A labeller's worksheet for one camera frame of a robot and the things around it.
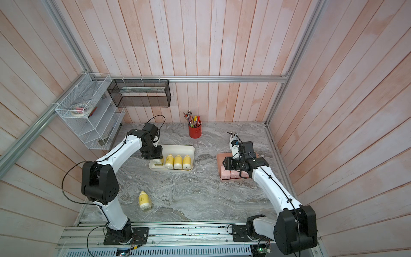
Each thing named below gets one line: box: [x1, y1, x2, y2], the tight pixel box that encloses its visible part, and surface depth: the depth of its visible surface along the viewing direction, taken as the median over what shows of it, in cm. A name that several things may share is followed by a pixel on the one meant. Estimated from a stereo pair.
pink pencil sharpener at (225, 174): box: [220, 165, 231, 180], surface depth 89 cm
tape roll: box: [70, 102, 93, 117], surface depth 75 cm
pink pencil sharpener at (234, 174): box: [230, 170, 240, 179], surface depth 89 cm
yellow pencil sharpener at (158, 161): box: [151, 158, 165, 166], surface depth 89 cm
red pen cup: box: [188, 124, 202, 139], surface depth 107 cm
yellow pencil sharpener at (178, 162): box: [173, 154, 183, 170], surface depth 92 cm
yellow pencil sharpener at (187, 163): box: [182, 154, 192, 170], surface depth 92 cm
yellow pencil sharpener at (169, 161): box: [164, 153, 174, 170], surface depth 92 cm
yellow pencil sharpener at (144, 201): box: [138, 190, 151, 211], surface depth 79 cm
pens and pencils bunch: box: [183, 110, 203, 128], surface depth 106 cm
